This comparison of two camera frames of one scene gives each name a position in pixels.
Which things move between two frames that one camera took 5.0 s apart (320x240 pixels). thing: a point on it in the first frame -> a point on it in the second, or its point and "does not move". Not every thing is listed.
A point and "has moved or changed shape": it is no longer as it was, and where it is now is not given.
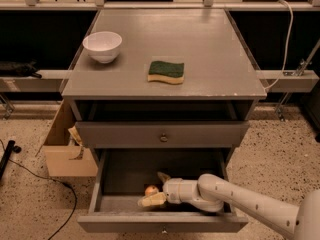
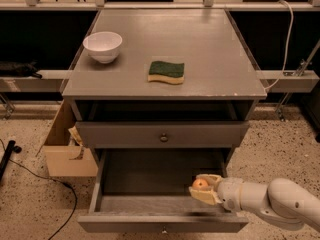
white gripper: x=173 y=190 -> x=230 y=193
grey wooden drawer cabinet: x=163 y=78 does not move
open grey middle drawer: x=122 y=175 does not move
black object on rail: x=13 y=68 does not move
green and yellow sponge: x=166 y=72 does not move
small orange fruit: x=152 y=189 has moved or changed shape
